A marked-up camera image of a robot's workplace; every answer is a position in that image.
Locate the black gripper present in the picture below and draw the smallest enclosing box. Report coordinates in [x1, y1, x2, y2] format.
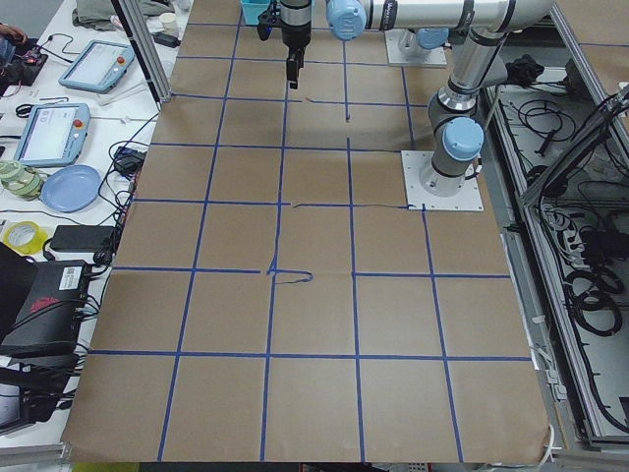
[279, 0, 313, 89]

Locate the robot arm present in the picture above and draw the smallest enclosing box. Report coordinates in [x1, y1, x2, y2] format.
[326, 0, 552, 197]

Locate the light blue plastic bin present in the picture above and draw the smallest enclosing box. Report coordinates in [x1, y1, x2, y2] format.
[241, 0, 270, 26]

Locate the paper cup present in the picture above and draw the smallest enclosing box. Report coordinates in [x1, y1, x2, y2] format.
[158, 12, 179, 36]

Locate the upper teach pendant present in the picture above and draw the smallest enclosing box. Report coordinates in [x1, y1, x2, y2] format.
[58, 40, 136, 93]

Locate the teach pendant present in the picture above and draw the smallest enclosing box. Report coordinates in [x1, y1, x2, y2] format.
[14, 103, 91, 167]
[58, 40, 136, 93]

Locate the lower teach pendant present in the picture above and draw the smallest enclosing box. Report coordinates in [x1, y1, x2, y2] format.
[14, 103, 91, 167]

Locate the blue plastic plate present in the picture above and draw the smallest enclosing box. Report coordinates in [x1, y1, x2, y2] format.
[40, 165, 101, 212]

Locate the black power adapter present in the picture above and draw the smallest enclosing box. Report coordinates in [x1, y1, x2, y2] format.
[49, 225, 114, 253]

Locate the green tape rolls stack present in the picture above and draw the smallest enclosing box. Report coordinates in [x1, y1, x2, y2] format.
[1, 160, 44, 201]

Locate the yellow tape roll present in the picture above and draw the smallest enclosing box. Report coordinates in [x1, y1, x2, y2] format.
[3, 221, 48, 256]

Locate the black computer box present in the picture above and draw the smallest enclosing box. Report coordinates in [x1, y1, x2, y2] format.
[1, 260, 90, 359]

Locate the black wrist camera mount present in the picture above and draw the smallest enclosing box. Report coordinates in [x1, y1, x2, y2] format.
[257, 0, 280, 41]

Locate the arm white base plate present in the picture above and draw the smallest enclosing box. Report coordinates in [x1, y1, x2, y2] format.
[401, 150, 484, 211]
[385, 28, 449, 68]

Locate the aluminium frame post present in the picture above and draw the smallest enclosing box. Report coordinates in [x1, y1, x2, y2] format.
[111, 0, 172, 104]

